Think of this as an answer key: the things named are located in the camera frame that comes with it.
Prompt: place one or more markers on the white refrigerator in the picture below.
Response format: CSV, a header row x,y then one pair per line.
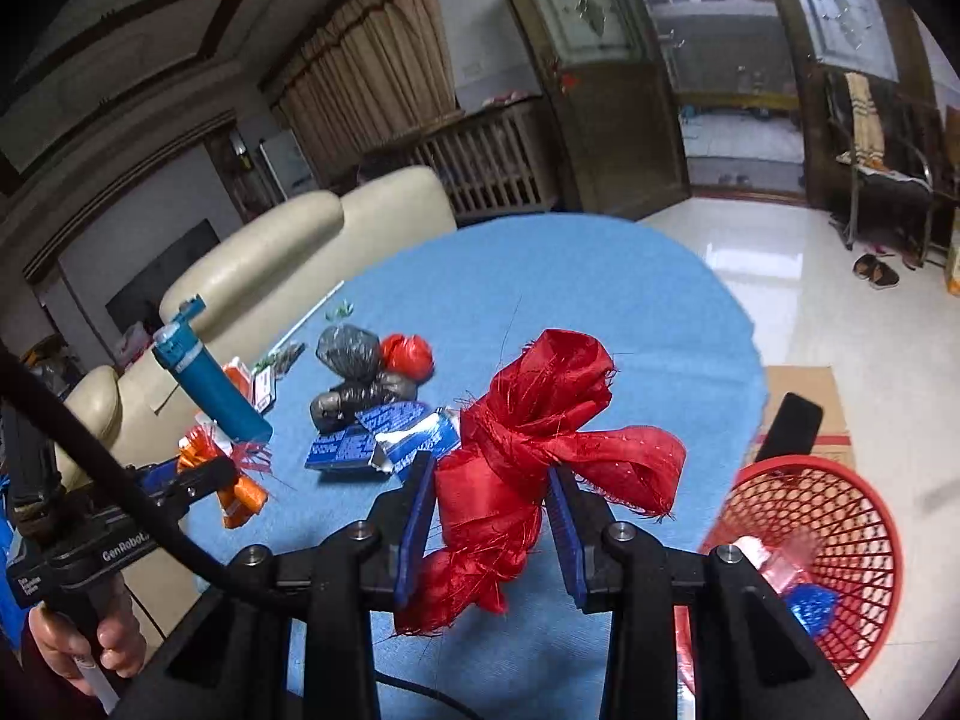
x,y
285,161

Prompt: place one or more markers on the beige leather sofa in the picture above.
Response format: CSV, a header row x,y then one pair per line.
x,y
300,240

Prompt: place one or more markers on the blue table cloth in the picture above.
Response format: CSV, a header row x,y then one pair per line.
x,y
600,300

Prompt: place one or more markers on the metal frame chair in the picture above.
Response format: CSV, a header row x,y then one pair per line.
x,y
892,184

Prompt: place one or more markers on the shiny blue wrapper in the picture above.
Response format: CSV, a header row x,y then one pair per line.
x,y
814,607

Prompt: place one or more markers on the striped beige towel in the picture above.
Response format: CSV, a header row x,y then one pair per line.
x,y
866,120

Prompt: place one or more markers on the red and white packet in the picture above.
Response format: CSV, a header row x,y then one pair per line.
x,y
251,382

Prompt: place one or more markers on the red frayed cloth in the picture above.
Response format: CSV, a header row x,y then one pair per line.
x,y
517,427

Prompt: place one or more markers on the beige pleated curtain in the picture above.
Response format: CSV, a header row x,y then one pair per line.
x,y
360,75

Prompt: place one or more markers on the white stick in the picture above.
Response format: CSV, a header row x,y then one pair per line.
x,y
97,682

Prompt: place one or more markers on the red mesh plastic basket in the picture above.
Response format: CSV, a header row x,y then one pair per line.
x,y
847,510

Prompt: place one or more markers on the small green wrapper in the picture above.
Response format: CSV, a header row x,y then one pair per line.
x,y
341,309

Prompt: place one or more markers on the flat cardboard box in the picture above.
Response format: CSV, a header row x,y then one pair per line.
x,y
802,390

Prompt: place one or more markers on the dark green packet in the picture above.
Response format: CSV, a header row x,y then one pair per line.
x,y
281,358

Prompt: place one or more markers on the orange ribbon wrapper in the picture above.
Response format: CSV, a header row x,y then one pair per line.
x,y
244,495

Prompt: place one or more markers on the wooden door with frosted glass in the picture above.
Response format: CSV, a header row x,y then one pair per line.
x,y
840,7
615,142

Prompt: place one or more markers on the clear plastic wrapper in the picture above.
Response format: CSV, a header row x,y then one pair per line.
x,y
776,562

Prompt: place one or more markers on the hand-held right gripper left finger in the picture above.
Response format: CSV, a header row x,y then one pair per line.
x,y
416,532

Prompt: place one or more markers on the brown shoe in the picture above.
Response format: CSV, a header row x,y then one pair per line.
x,y
886,275
864,264

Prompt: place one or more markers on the person's left hand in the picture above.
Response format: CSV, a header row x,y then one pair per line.
x,y
112,637

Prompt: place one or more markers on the black plastic bag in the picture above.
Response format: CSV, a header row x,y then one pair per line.
x,y
349,351

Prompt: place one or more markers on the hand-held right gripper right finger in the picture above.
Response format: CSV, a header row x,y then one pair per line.
x,y
566,540

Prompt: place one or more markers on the black television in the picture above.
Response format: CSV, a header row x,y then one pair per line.
x,y
161,277

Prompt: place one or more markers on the dark wooden display cabinet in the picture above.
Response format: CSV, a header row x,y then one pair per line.
x,y
240,172

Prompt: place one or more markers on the teal cylinder bottle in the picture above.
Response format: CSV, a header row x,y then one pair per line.
x,y
214,390

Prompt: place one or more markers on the black flat object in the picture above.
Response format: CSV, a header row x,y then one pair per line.
x,y
791,424

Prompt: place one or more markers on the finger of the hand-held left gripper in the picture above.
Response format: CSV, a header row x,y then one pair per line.
x,y
199,481
161,474

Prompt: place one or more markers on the red plastic bag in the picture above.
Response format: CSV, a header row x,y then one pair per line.
x,y
409,354

